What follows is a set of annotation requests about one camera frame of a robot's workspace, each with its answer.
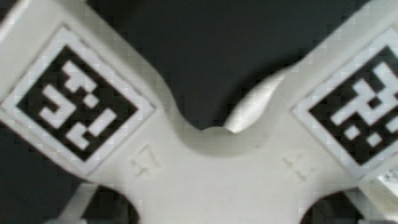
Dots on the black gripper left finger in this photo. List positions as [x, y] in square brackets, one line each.
[96, 207]

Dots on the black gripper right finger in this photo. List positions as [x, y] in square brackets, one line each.
[334, 211]

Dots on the white cross table base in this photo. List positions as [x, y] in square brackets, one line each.
[242, 174]

